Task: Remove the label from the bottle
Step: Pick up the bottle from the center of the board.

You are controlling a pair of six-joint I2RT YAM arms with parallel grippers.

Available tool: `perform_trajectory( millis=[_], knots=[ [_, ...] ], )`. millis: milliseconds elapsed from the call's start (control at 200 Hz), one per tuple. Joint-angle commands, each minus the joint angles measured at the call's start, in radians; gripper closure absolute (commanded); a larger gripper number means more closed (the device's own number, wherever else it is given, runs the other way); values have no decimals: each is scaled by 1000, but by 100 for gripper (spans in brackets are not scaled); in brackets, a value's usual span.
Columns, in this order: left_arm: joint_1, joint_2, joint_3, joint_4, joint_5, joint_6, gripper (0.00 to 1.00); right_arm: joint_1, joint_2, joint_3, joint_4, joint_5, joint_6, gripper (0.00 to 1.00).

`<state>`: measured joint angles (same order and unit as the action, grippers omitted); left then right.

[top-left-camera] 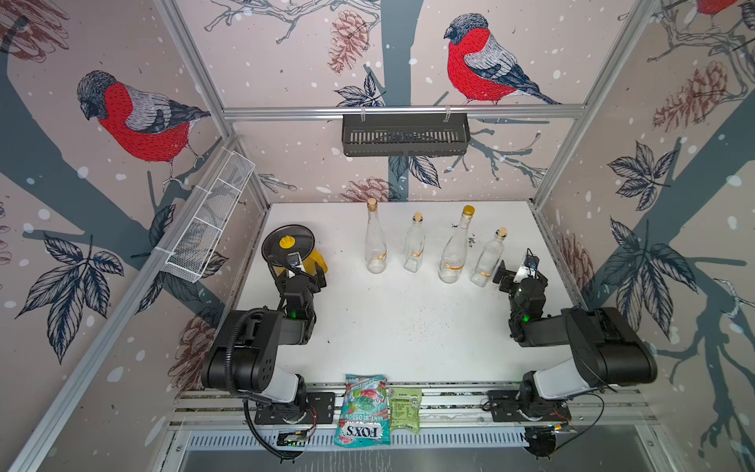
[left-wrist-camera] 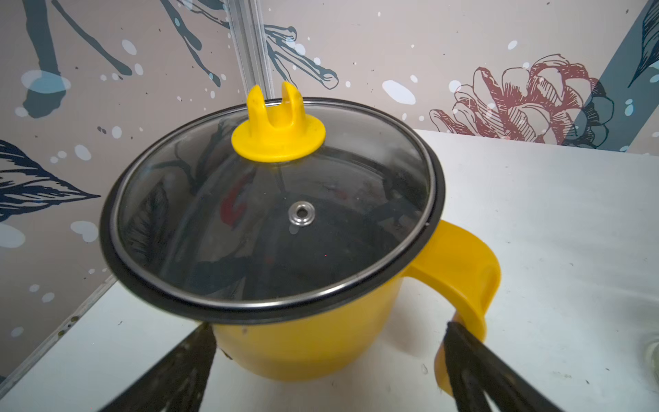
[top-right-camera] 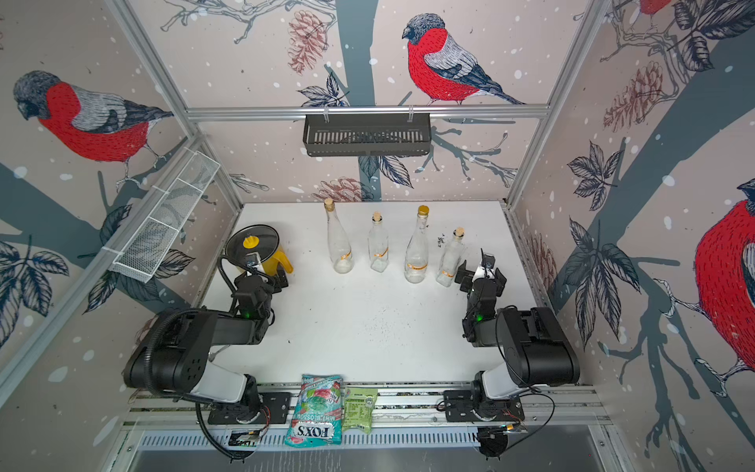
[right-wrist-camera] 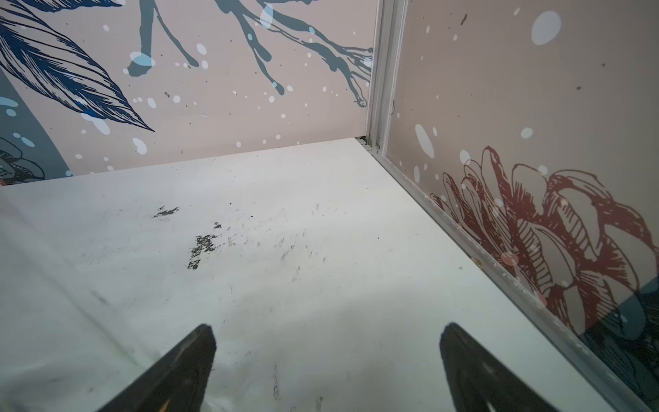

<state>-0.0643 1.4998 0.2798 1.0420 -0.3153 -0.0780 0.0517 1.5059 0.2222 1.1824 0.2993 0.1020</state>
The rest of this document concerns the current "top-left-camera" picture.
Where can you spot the aluminium front rail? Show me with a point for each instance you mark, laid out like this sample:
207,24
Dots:
429,405

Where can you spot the white wire mesh basket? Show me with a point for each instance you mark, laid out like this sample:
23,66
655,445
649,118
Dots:
190,257

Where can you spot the green snack packet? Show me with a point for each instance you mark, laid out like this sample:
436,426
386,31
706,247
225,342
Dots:
405,404

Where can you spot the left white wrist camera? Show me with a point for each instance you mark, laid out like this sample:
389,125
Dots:
295,261

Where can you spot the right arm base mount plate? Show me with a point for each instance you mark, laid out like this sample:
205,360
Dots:
508,407

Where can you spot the round glass bottle cork stopper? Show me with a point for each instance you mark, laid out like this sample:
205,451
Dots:
375,247

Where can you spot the square glass bottle cork stopper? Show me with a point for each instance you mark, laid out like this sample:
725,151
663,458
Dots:
414,244

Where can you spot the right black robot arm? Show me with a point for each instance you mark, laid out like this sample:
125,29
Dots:
605,350

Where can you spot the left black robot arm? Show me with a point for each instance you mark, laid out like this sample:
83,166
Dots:
242,359

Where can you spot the tall glass bottle gold cap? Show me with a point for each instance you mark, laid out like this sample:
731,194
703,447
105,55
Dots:
454,256

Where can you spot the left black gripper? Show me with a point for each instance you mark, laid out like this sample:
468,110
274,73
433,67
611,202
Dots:
316,281

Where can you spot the square glass bottle with cork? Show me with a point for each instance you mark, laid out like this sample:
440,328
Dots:
489,259

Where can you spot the Fox's candy bag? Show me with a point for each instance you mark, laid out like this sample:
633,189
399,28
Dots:
365,413

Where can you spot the black hanging wire shelf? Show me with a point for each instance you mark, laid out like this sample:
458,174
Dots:
405,135

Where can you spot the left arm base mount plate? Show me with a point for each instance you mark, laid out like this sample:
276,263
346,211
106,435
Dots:
316,407

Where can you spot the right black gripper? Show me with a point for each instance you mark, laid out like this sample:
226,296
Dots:
510,275

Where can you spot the yellow pot with glass lid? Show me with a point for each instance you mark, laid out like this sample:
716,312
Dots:
288,239

